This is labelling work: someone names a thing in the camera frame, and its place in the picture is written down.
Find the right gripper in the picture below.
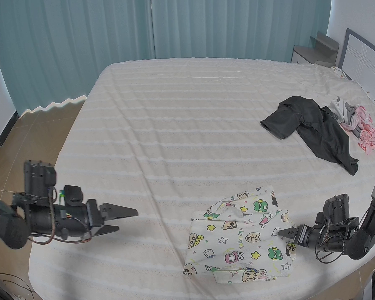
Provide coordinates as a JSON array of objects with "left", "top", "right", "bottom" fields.
[{"left": 277, "top": 224, "right": 328, "bottom": 250}]

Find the black cable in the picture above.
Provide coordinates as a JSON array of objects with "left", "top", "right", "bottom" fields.
[
  {"left": 28, "top": 230, "right": 93, "bottom": 245},
  {"left": 315, "top": 248, "right": 344, "bottom": 264}
]

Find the grey bedside table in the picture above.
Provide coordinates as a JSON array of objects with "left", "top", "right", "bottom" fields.
[{"left": 292, "top": 31, "right": 339, "bottom": 66}]

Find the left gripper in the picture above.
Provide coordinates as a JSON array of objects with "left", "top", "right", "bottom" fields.
[{"left": 31, "top": 198, "right": 139, "bottom": 240}]

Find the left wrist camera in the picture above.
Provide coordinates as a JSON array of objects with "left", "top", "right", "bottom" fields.
[{"left": 63, "top": 185, "right": 84, "bottom": 206}]

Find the black T-shirt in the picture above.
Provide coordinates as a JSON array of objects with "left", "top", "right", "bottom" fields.
[{"left": 260, "top": 96, "right": 359, "bottom": 176}]

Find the white printed pyjama top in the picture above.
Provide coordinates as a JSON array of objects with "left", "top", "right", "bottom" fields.
[{"left": 183, "top": 185, "right": 297, "bottom": 284}]

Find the blue-green curtain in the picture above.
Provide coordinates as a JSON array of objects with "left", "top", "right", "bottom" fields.
[{"left": 0, "top": 0, "right": 332, "bottom": 115}]

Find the pile of clothes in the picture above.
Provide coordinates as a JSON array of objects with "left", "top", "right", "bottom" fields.
[{"left": 329, "top": 96, "right": 375, "bottom": 155}]

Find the bed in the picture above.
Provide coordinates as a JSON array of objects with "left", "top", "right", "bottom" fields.
[{"left": 28, "top": 28, "right": 375, "bottom": 300}]

